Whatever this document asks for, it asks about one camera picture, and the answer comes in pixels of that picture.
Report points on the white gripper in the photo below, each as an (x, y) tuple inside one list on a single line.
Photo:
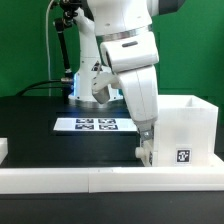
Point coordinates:
[(139, 87)]

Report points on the white front drawer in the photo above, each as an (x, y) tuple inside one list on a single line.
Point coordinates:
[(145, 152)]

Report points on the white drawer cabinet box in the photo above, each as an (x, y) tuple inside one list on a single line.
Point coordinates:
[(185, 132)]

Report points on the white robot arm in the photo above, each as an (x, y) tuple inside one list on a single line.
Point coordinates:
[(119, 54)]

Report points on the marker tag sheet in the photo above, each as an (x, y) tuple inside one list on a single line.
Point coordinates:
[(94, 124)]

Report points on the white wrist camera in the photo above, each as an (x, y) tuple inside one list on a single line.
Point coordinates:
[(100, 86)]

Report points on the white front fence rail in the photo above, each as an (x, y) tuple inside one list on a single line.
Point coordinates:
[(99, 180)]

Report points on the white left fence rail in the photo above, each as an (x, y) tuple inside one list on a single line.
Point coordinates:
[(3, 149)]

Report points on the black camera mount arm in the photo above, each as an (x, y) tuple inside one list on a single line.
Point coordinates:
[(66, 21)]

